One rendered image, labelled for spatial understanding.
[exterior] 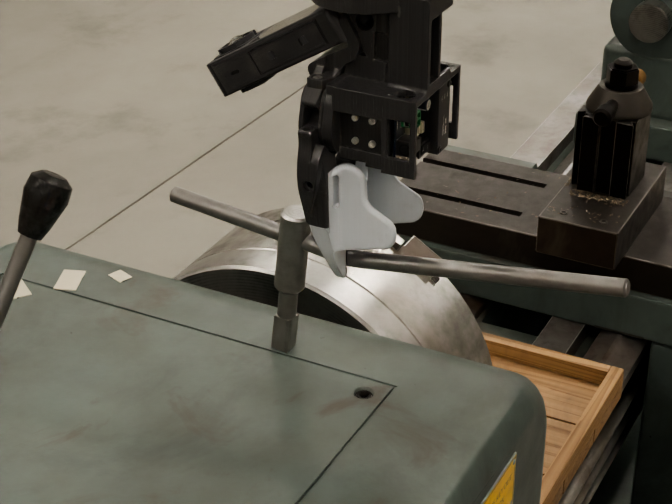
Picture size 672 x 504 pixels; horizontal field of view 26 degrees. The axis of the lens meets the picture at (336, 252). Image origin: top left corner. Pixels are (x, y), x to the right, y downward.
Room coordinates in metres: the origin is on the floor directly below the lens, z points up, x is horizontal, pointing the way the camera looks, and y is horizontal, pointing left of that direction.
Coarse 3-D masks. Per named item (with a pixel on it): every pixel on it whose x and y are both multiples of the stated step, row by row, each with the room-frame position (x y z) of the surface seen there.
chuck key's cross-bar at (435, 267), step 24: (192, 192) 0.93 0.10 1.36; (216, 216) 0.91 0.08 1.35; (240, 216) 0.90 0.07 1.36; (312, 240) 0.88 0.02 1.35; (360, 264) 0.86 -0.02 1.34; (384, 264) 0.85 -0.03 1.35; (408, 264) 0.84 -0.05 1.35; (432, 264) 0.84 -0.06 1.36; (456, 264) 0.83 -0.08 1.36; (480, 264) 0.82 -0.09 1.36; (552, 288) 0.80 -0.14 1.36; (576, 288) 0.79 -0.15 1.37; (600, 288) 0.78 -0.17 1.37; (624, 288) 0.78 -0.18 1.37
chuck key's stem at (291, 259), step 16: (288, 208) 0.89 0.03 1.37; (288, 224) 0.88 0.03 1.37; (304, 224) 0.88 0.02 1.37; (288, 240) 0.88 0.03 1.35; (288, 256) 0.88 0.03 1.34; (304, 256) 0.88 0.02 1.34; (288, 272) 0.88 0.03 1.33; (304, 272) 0.88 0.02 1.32; (288, 288) 0.88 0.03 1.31; (288, 304) 0.88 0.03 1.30; (288, 320) 0.88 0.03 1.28; (272, 336) 0.89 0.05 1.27; (288, 336) 0.88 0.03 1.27
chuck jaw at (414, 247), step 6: (414, 240) 1.15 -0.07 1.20; (402, 246) 1.11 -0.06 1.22; (408, 246) 1.14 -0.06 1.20; (414, 246) 1.14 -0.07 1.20; (420, 246) 1.14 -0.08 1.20; (426, 246) 1.15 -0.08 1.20; (396, 252) 1.10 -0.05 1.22; (402, 252) 1.11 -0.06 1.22; (408, 252) 1.11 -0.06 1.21; (414, 252) 1.13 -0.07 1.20; (420, 252) 1.14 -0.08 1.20; (426, 252) 1.14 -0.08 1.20; (432, 252) 1.14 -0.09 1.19; (438, 258) 1.14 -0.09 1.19; (420, 276) 1.09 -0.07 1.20; (426, 276) 1.09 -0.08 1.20; (432, 276) 1.11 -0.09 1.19; (426, 282) 1.08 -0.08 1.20; (432, 282) 1.09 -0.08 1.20
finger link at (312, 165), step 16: (304, 128) 0.84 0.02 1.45; (304, 144) 0.84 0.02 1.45; (320, 144) 0.84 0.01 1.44; (304, 160) 0.83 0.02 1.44; (320, 160) 0.83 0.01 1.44; (304, 176) 0.83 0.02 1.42; (320, 176) 0.83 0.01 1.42; (304, 192) 0.83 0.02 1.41; (320, 192) 0.84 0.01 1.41; (304, 208) 0.84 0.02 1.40; (320, 208) 0.84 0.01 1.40; (320, 224) 0.84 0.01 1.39
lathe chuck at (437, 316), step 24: (264, 216) 1.16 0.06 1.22; (240, 240) 1.11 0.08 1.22; (264, 240) 1.10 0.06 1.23; (384, 288) 1.04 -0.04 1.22; (408, 288) 1.06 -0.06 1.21; (432, 288) 1.07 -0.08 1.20; (408, 312) 1.03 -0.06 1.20; (432, 312) 1.05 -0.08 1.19; (456, 312) 1.07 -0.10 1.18; (432, 336) 1.03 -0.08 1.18; (456, 336) 1.05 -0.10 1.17; (480, 336) 1.07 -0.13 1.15; (480, 360) 1.06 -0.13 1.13
